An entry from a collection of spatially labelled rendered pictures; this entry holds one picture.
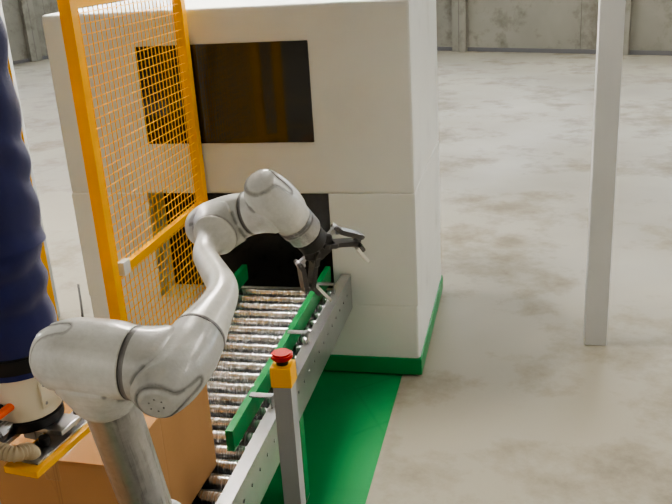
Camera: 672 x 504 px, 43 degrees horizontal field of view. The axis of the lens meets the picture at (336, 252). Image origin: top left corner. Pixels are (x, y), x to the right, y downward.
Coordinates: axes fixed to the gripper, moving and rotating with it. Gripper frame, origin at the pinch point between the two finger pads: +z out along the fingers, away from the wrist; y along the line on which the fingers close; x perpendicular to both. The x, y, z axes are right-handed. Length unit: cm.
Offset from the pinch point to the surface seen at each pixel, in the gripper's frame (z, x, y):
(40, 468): -17, -10, 85
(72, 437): -9, -18, 78
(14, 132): -67, -42, 31
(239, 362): 110, -111, 54
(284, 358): 40, -31, 30
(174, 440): 37, -36, 71
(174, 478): 44, -31, 80
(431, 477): 180, -47, 30
